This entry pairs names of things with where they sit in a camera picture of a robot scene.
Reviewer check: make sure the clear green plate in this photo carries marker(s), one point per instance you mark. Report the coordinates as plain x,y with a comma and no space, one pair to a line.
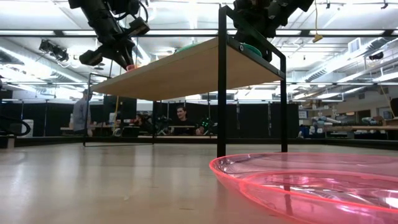
188,47

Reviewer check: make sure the black overhead frame bar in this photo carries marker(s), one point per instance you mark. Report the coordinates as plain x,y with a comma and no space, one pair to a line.
186,32

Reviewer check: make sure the yellow pole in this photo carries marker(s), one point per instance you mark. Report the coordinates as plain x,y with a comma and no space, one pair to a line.
117,112

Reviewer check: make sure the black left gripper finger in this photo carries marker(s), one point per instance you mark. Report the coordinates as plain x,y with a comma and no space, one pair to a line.
126,60
132,54

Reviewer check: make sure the black monitor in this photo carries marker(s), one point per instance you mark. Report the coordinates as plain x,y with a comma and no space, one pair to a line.
395,107

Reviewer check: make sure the pale robot arm on workbench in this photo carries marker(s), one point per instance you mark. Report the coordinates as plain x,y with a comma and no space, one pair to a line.
326,119

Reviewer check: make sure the wooden workbench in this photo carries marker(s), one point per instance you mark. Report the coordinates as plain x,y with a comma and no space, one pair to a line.
357,127

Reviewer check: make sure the black curtain partition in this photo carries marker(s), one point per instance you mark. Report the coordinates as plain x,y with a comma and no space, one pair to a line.
255,119

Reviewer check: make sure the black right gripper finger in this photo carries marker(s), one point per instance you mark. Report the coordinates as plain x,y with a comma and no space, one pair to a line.
265,51

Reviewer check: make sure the black ceiling-mounted device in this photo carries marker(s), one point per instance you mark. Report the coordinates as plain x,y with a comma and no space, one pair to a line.
377,56
54,51

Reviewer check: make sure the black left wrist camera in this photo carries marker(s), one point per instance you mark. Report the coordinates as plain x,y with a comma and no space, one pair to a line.
139,27

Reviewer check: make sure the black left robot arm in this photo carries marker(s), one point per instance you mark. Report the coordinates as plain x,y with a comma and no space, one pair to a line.
99,18

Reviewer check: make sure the large clear pink plate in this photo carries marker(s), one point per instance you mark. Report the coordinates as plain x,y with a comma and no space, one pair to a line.
311,193

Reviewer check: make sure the wooden shelf with black frame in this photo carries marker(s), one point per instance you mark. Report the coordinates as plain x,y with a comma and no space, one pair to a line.
186,74

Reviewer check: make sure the white bin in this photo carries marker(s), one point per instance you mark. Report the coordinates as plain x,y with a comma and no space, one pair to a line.
27,128

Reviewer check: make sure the person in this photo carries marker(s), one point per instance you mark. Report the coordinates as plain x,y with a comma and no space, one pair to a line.
81,115
140,119
183,123

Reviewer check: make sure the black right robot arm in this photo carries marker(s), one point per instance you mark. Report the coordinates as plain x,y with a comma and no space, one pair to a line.
292,9

